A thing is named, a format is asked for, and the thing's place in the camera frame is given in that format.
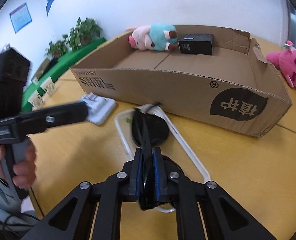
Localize black sunglasses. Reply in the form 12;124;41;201
132;103;184;210

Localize pig plush toy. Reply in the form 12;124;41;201
128;23;178;52

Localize black product box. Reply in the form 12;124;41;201
178;34;214;55

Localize grey jacket left forearm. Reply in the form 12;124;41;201
0;159;40;230

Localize green cloth covered table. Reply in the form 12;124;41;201
21;37;107;112

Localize small potted green plant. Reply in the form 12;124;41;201
45;40;68;59

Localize blue notice poster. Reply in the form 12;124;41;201
9;3;32;33

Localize large potted green plant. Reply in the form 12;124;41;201
63;17;102;51

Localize brown cardboard box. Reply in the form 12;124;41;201
71;25;293;137

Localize pink bear plush toy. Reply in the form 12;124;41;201
266;40;296;88

